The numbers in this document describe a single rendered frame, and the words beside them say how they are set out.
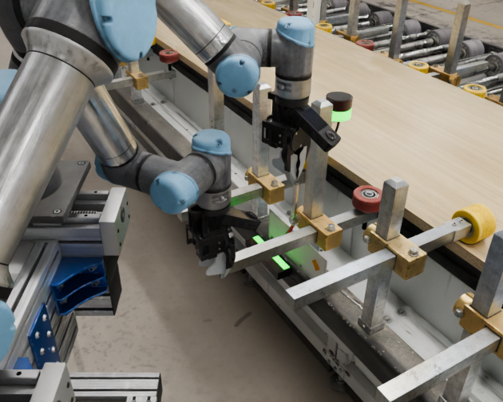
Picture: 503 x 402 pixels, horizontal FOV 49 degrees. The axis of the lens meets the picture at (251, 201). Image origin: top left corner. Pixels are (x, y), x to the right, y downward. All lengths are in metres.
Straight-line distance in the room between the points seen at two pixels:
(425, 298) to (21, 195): 1.09
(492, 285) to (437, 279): 0.43
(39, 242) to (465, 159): 1.14
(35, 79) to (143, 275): 1.94
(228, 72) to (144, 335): 1.51
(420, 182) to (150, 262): 1.48
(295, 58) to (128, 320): 1.53
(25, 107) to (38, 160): 0.06
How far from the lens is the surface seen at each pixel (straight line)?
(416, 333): 1.48
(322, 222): 1.36
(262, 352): 2.20
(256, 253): 1.27
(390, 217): 1.13
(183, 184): 0.97
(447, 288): 1.42
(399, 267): 1.15
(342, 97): 1.26
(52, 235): 1.22
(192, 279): 2.50
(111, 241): 1.20
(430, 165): 1.61
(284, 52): 1.10
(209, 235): 1.15
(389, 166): 1.57
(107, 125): 0.96
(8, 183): 0.66
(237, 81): 0.97
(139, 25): 0.72
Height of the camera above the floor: 1.66
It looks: 34 degrees down
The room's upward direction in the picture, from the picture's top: 1 degrees clockwise
